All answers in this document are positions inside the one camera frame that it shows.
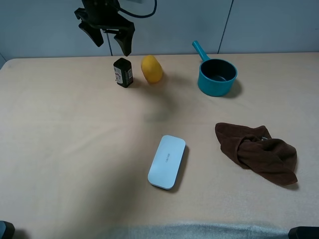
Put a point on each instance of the black corner block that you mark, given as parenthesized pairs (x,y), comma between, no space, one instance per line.
(7,230)
(304,233)

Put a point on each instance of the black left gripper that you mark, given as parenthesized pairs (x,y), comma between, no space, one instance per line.
(104,14)

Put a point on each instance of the grey fabric at bottom edge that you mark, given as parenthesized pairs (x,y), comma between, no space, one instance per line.
(193,231)

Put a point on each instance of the brown cloth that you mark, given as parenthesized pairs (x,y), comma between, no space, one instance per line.
(256,150)

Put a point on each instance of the white rectangular case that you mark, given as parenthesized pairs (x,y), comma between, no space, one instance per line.
(165,165)

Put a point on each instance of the black right corner block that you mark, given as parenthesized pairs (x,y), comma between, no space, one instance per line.
(304,233)

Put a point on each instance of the yellow mango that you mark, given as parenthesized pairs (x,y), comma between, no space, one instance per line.
(151,69)

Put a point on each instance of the black left corner block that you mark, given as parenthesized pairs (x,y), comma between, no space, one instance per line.
(7,230)

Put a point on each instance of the teal saucepan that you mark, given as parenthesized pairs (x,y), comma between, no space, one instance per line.
(216,76)

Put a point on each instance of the small black box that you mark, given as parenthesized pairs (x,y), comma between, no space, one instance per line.
(123,72)

